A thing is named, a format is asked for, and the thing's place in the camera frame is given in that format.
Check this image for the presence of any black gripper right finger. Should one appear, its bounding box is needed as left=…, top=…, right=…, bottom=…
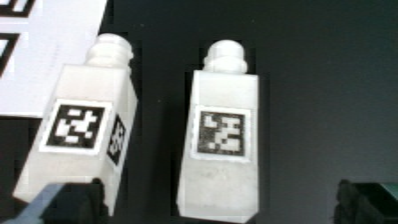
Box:
left=331, top=180, right=398, bottom=224

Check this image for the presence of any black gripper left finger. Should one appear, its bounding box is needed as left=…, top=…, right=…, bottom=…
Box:
left=12, top=178, right=109, bottom=224

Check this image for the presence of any white leg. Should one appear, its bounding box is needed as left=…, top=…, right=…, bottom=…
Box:
left=177, top=40, right=259, bottom=223
left=12, top=33, right=138, bottom=206

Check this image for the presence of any white marker base sheet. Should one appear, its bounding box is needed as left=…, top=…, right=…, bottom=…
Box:
left=0, top=0, right=108, bottom=118

